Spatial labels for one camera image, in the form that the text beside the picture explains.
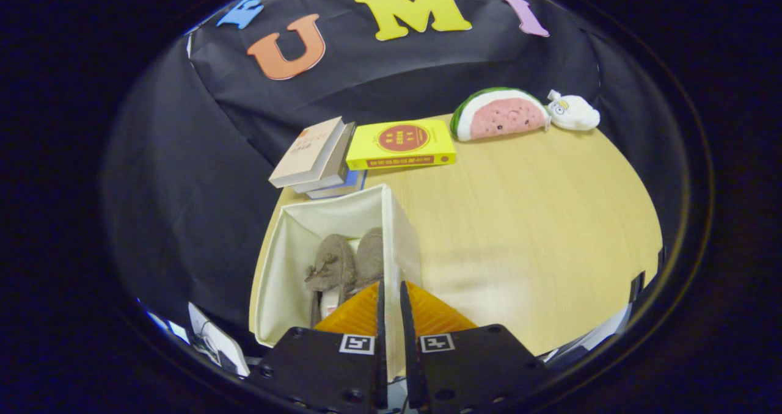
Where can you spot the white plush toy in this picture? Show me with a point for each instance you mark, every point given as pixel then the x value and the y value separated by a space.
pixel 577 115

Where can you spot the blue book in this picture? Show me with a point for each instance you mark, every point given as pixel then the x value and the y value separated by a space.
pixel 351 185

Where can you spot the grey book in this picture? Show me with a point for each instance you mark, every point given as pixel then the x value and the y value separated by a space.
pixel 337 167

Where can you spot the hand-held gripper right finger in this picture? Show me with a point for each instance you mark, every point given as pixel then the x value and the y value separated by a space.
pixel 470 371

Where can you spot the black backdrop cloth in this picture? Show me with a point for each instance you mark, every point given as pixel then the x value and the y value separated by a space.
pixel 183 188

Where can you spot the brown fuzzy shoe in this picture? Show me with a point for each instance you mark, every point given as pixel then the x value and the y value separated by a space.
pixel 369 255
pixel 336 267

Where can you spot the beige book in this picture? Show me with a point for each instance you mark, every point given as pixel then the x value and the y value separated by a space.
pixel 308 151

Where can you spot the yellow book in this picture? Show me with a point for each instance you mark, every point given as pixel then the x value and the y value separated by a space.
pixel 403 139

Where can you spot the cream fabric storage box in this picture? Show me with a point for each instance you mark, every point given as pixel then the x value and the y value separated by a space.
pixel 287 261

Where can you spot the white paper sheet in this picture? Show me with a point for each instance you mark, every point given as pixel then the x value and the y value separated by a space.
pixel 214 337

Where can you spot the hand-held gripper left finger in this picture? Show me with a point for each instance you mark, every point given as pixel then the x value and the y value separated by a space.
pixel 324 371

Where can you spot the watermelon slice plush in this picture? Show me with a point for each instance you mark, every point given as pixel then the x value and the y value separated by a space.
pixel 501 118

